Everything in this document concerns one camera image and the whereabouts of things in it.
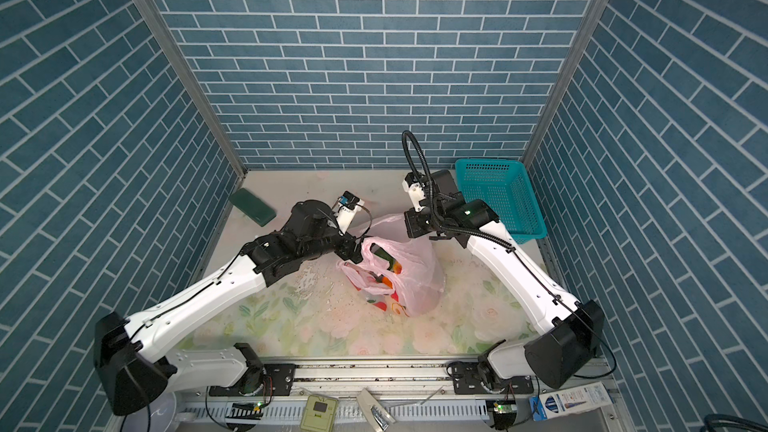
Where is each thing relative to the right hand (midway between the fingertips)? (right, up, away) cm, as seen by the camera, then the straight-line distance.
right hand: (405, 214), depth 77 cm
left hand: (-10, -4, -2) cm, 11 cm away
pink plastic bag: (-2, -12, -10) cm, 16 cm away
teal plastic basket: (+41, +8, +39) cm, 57 cm away
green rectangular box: (-55, 0, +32) cm, 64 cm away
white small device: (-6, -46, -9) cm, 48 cm away
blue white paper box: (+35, -45, -7) cm, 57 cm away
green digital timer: (-20, -46, -9) cm, 50 cm away
